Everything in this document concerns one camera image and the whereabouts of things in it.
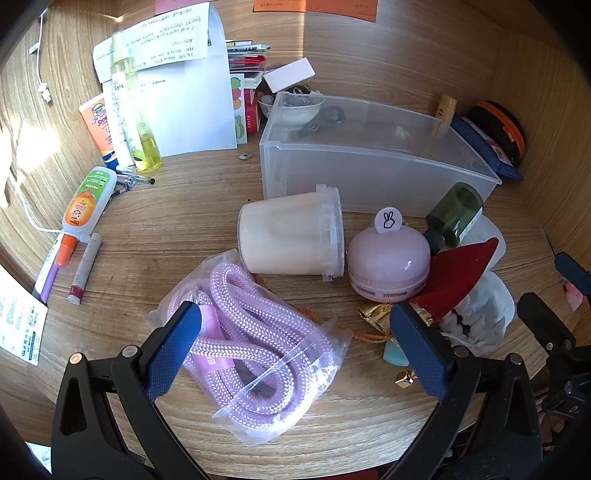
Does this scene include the printed paper leaflet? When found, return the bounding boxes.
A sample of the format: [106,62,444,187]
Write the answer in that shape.
[0,267,49,368]

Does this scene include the small pink object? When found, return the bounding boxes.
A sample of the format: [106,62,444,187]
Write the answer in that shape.
[563,281,585,311]

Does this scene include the white lip balm stick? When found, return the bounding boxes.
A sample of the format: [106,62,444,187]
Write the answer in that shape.
[67,233,103,305]

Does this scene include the orange sunscreen tube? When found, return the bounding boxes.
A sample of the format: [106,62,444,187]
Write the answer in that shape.
[78,92,122,168]

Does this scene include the green glass bottle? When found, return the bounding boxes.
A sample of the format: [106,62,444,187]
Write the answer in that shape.
[424,182,485,256]

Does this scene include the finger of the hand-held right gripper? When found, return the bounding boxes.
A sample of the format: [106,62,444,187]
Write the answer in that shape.
[554,251,591,297]
[516,292,579,366]

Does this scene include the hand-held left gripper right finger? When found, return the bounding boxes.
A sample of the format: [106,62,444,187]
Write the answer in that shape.
[389,302,543,480]

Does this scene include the black and orange pouch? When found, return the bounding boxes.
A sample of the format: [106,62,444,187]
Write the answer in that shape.
[468,100,527,168]

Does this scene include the white cardboard box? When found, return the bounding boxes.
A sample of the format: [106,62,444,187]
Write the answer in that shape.
[263,58,316,93]

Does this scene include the yellow cream tube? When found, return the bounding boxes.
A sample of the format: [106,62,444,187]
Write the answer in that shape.
[431,95,458,140]

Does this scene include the orange sticky note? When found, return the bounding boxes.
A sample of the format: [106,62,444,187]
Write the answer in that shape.
[253,0,308,13]
[305,0,378,22]

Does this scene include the white bowl with trinkets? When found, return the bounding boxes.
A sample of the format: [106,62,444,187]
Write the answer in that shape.
[257,89,325,131]

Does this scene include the stack of books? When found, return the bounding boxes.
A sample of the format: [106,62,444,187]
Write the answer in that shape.
[226,39,271,134]

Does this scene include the translucent plastic storage box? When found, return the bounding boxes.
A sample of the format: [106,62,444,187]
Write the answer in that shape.
[259,91,502,219]

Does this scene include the yellow spray bottle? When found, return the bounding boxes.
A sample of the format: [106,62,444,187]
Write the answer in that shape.
[111,32,163,173]

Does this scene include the cream plastic tub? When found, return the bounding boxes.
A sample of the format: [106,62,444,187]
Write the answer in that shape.
[237,184,346,283]

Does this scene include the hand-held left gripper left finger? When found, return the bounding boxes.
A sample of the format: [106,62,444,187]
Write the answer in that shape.
[50,301,208,480]

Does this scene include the thin white cable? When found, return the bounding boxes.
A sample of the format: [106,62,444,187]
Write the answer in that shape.
[8,182,70,237]

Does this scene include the red chili-shaped ornament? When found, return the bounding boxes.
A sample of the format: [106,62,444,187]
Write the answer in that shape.
[408,236,502,326]

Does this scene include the white translucent cup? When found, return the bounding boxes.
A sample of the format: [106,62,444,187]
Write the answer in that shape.
[461,215,507,273]

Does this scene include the white glue bottle orange cap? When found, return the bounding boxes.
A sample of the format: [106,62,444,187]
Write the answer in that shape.
[54,166,118,269]

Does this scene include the pink round device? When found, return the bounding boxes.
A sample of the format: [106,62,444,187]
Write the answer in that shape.
[347,208,433,304]

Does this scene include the white charger cable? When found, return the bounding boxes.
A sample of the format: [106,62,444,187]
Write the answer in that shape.
[28,9,54,105]

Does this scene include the white drawstring pouch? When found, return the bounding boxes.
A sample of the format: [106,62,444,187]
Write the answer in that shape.
[438,270,516,357]

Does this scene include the white paper sheets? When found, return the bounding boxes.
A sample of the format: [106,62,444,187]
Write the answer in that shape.
[92,2,239,158]

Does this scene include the wooden desk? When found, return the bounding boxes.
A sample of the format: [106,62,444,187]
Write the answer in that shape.
[0,115,578,467]

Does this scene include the blue pencil case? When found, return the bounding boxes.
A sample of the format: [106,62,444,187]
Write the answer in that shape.
[450,115,525,181]

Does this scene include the black pens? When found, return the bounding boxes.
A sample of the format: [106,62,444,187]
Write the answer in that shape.
[110,168,156,197]

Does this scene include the gold foil wrapper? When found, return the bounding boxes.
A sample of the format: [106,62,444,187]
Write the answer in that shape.
[357,302,394,331]

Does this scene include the purple marker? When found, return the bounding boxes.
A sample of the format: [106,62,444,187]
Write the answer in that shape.
[33,234,66,302]

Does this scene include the pink rope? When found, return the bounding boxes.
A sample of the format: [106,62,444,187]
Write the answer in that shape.
[147,249,354,448]

